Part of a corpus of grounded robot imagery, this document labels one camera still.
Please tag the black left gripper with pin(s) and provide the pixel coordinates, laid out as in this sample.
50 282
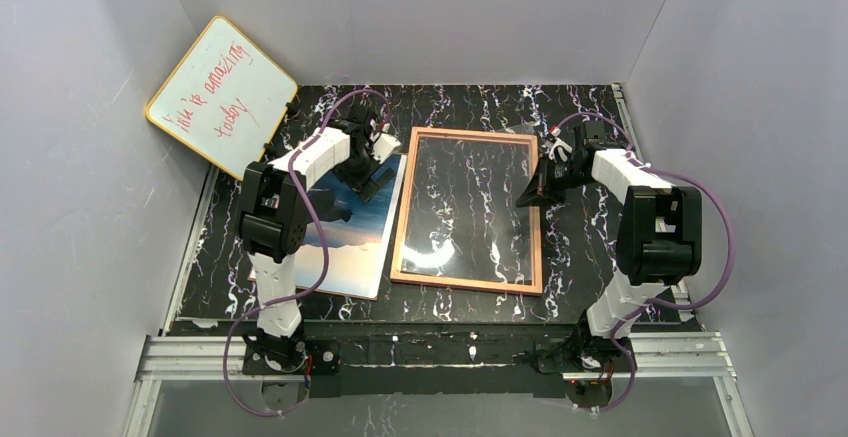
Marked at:
370 175

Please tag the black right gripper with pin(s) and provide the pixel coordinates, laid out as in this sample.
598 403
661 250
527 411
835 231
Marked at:
548 177

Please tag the pink wooden picture frame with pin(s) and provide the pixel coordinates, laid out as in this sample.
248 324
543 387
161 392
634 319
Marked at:
464 282

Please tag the landscape photo board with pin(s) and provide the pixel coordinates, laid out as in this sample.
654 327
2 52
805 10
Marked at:
357 232

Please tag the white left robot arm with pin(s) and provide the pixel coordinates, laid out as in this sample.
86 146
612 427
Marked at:
278 204

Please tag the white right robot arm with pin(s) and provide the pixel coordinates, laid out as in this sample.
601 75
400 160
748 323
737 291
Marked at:
659 238

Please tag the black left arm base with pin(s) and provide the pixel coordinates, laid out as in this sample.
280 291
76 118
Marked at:
291 357

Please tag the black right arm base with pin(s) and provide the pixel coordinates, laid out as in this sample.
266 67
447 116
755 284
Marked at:
595 355

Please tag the black marble pattern board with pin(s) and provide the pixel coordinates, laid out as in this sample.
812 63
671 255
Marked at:
578 236

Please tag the yellow rimmed whiteboard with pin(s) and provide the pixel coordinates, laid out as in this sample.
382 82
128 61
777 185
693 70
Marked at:
225 99

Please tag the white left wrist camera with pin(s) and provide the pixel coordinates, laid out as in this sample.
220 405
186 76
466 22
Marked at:
384 147

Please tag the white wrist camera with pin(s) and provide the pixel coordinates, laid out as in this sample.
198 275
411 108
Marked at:
384 147
557 150

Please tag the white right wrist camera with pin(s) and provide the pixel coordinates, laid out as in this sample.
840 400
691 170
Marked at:
557 150

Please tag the aluminium rail frame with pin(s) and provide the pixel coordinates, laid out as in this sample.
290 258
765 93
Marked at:
182 379

